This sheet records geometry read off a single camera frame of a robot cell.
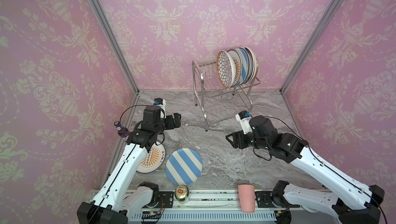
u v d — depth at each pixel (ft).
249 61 2.43
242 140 1.98
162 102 2.24
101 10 2.60
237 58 2.57
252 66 2.46
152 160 2.85
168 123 2.21
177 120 2.21
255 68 2.49
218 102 3.59
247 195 2.33
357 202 1.25
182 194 2.17
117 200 1.30
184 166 2.80
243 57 2.51
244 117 2.01
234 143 2.02
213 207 2.39
